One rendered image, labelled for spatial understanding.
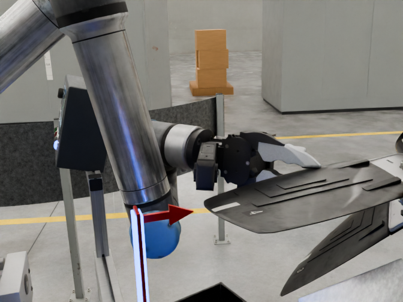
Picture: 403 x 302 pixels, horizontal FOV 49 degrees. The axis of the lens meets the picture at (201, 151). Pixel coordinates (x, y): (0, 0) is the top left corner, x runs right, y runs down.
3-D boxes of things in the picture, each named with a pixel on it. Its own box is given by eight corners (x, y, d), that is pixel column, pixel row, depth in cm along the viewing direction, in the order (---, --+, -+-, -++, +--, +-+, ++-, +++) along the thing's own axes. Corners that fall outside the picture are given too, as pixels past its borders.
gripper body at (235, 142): (280, 132, 70) (216, 124, 76) (253, 138, 63) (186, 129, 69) (276, 179, 71) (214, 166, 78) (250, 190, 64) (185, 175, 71)
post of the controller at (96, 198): (110, 256, 103) (102, 177, 98) (96, 258, 102) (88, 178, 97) (108, 250, 106) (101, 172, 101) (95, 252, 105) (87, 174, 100)
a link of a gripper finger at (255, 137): (289, 133, 62) (235, 129, 67) (284, 134, 61) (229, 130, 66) (288, 165, 63) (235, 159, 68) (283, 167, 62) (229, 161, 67)
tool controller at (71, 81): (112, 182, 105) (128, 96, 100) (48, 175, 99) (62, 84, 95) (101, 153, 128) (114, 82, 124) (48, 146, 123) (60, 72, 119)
